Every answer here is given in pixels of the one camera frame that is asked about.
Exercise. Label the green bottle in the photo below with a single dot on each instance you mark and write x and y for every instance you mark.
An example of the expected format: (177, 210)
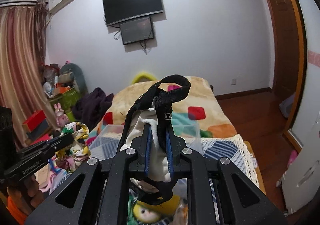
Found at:
(70, 115)

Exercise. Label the pink striped curtain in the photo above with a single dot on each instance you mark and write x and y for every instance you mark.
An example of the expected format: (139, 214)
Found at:
(23, 48)

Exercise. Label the beige patterned fleece blanket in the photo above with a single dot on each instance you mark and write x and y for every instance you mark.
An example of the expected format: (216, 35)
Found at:
(200, 107)

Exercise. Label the grey neck pillow plush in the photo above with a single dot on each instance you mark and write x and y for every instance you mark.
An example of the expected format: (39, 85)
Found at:
(72, 75)

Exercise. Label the green knitted cloth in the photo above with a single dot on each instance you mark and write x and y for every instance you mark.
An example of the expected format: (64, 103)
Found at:
(130, 217)

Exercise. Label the small wall monitor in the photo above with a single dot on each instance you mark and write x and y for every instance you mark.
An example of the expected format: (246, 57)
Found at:
(136, 30)

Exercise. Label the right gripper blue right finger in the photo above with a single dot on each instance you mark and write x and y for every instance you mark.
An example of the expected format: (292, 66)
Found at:
(169, 154)

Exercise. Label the yellow round plush face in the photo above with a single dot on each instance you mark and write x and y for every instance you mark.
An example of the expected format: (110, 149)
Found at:
(145, 215)

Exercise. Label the pink bunny toy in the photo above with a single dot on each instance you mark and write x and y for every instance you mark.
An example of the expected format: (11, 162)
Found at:
(61, 118)

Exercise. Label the orange sleeve forearm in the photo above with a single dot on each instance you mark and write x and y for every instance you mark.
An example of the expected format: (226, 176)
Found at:
(19, 216)

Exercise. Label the black wall television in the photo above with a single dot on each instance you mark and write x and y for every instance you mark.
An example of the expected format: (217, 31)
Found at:
(117, 11)

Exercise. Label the dark purple garment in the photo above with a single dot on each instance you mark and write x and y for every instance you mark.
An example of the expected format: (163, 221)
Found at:
(91, 108)

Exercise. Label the clear plastic storage box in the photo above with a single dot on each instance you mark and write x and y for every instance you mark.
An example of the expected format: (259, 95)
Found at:
(127, 167)

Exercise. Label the floral fabric scrunchie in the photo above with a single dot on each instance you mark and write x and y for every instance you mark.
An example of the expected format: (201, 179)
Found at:
(71, 156)

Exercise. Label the yellow sponge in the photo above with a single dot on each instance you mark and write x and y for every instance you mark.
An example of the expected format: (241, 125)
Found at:
(167, 208)

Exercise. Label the white heart wardrobe door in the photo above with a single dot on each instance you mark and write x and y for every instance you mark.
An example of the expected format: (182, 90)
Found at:
(309, 106)

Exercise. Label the green box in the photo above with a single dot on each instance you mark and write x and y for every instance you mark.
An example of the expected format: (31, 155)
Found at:
(67, 100)

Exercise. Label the yellow pillow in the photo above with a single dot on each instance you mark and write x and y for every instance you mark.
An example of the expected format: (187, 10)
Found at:
(143, 77)

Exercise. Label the blue white geometric bedsheet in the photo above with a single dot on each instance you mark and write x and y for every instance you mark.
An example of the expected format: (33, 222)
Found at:
(215, 148)

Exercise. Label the white cardboard panel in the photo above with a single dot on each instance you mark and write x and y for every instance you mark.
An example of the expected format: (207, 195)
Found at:
(300, 182)

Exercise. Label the left hand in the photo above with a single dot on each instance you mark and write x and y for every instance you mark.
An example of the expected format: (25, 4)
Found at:
(35, 196)

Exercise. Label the brown wooden door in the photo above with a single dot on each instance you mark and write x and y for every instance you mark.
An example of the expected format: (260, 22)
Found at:
(289, 52)

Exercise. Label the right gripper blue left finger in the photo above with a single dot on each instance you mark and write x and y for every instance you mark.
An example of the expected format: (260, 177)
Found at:
(148, 150)

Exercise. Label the red box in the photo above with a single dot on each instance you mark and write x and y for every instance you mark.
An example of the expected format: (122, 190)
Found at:
(38, 118)

